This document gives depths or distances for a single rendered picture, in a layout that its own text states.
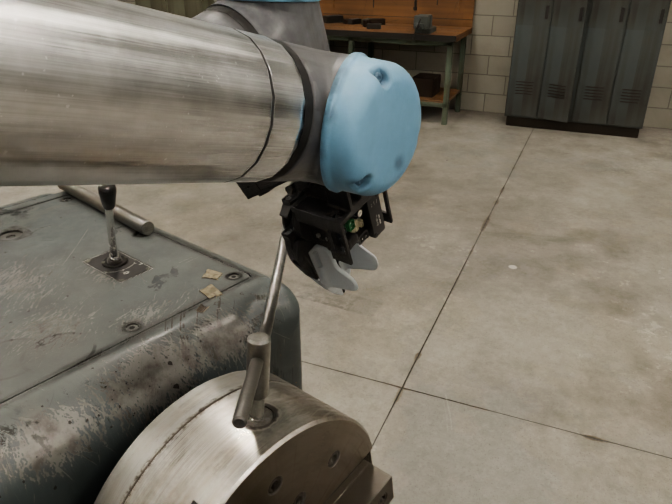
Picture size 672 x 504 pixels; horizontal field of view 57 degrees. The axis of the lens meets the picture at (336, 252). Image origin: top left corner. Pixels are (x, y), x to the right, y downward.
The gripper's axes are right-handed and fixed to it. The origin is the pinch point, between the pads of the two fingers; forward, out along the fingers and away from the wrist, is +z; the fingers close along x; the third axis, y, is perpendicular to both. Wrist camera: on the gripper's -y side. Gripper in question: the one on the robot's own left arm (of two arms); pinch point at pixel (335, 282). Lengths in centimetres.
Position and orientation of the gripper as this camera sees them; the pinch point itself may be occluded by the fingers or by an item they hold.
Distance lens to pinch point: 69.1
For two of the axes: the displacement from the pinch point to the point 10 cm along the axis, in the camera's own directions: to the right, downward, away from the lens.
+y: 7.7, 2.9, -5.7
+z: 2.1, 7.3, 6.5
